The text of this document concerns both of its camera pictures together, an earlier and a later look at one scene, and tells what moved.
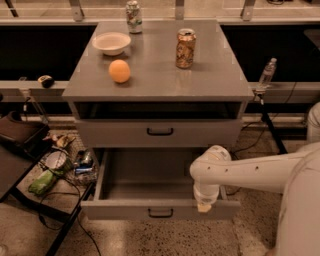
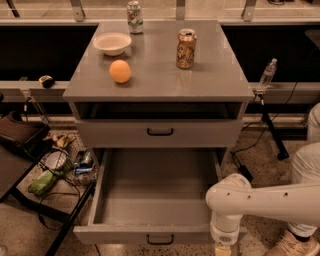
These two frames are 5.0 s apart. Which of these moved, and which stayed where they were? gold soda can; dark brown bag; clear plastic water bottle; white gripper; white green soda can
Moved: white gripper
Stayed: clear plastic water bottle; dark brown bag; gold soda can; white green soda can
